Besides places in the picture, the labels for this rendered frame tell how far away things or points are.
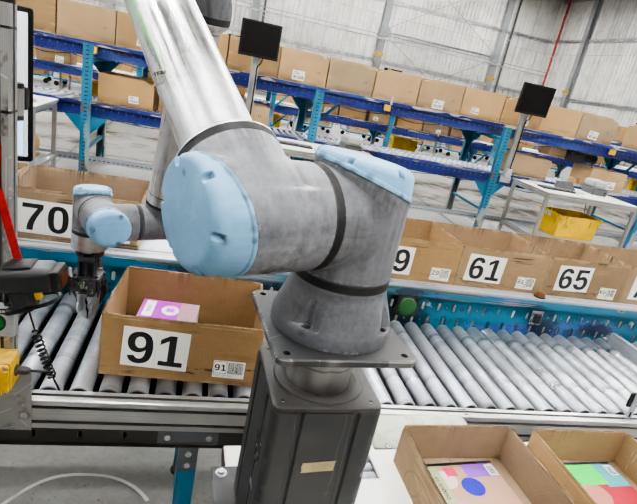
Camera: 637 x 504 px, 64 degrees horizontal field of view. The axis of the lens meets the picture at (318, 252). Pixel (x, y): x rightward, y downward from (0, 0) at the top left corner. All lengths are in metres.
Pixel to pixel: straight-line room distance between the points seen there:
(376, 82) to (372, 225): 5.80
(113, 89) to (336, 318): 5.44
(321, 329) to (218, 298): 0.87
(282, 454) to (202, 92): 0.54
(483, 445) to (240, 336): 0.64
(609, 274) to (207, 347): 1.68
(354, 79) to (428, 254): 4.62
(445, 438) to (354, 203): 0.76
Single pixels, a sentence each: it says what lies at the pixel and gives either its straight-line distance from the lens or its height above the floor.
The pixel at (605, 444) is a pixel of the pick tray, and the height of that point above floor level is 0.81.
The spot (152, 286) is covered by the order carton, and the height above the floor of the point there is 0.86.
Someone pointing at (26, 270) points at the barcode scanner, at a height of 1.08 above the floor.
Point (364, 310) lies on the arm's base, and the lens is 0.74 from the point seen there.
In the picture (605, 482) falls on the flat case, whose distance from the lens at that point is 1.49.
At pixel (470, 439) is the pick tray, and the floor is 0.81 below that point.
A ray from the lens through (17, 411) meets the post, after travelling 1.36.
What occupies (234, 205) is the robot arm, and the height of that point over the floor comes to 1.39.
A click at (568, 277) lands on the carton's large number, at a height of 0.97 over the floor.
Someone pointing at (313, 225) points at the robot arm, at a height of 1.37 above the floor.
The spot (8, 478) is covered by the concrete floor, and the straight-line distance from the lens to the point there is 2.25.
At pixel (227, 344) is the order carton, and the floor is 0.87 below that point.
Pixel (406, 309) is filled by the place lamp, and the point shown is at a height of 0.80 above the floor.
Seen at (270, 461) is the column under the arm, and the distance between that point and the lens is 0.84.
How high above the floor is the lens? 1.54
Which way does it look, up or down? 19 degrees down
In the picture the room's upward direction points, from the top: 12 degrees clockwise
